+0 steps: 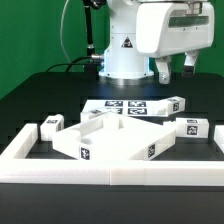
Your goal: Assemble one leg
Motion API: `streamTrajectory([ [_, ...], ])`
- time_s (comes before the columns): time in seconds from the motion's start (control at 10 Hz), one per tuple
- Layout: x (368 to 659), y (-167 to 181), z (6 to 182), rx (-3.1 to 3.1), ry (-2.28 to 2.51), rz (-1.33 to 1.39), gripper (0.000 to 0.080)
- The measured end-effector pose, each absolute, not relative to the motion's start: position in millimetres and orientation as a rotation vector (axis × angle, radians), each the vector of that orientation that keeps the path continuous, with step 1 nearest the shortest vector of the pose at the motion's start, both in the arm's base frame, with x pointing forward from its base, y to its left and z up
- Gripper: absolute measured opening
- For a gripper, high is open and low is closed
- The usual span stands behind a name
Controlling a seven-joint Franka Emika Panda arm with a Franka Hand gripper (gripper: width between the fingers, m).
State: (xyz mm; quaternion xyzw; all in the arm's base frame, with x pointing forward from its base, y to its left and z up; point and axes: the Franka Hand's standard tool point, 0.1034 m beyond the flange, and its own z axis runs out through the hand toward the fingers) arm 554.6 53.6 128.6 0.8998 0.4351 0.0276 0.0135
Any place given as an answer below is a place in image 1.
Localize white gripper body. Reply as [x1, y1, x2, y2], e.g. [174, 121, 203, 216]
[136, 2, 214, 58]

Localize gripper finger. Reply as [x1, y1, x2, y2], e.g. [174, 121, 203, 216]
[182, 50, 199, 77]
[155, 56, 171, 84]

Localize white square table top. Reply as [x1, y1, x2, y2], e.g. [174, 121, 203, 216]
[52, 113, 176, 161]

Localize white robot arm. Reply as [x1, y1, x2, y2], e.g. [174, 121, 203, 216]
[99, 0, 215, 85]

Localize white sheet with tags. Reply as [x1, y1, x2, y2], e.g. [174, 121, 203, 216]
[83, 99, 169, 117]

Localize white U-shaped obstacle fence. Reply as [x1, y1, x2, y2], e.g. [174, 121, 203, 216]
[0, 123, 224, 186]

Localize black cables on table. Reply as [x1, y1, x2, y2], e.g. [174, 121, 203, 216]
[45, 54, 105, 73]

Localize grey cable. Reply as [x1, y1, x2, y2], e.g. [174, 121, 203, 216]
[59, 0, 72, 64]

